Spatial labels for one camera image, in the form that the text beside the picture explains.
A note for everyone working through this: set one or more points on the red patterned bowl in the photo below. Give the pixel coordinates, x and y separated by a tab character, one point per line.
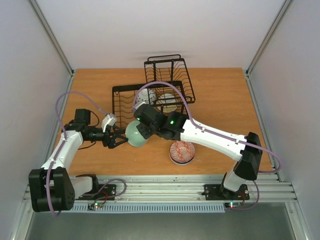
182	151

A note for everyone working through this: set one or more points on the bottom bowl of stack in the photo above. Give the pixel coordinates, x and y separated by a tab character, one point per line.
182	163

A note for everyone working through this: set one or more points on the pale green bowl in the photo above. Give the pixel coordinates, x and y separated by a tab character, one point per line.
135	139

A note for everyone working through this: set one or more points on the yellow sun pattern bowl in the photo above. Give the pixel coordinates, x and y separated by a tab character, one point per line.
168	102

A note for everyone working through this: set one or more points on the white bowl black diamonds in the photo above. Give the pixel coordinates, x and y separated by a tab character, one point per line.
146	95

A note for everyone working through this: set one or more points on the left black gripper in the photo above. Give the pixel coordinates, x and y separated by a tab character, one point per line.
111	143

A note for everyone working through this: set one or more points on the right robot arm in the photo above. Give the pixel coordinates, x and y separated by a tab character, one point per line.
243	149

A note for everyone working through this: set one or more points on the grey slotted cable duct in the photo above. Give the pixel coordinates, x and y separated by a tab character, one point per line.
136	208

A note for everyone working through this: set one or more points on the controller board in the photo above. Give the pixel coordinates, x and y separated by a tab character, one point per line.
233	205
94	206

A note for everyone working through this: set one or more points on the left controller board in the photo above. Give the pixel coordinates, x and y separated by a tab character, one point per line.
94	206

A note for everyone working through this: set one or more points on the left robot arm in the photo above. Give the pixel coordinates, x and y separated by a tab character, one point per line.
51	188

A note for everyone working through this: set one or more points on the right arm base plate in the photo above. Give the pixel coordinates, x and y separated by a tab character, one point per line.
213	192

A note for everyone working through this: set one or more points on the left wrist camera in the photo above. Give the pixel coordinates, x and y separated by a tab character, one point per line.
108	121

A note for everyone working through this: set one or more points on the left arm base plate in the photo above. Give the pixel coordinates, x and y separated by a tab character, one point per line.
108	191

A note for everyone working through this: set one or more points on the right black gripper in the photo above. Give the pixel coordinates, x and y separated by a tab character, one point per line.
144	131

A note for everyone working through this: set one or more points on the right controller board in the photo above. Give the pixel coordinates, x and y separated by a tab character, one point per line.
233	205

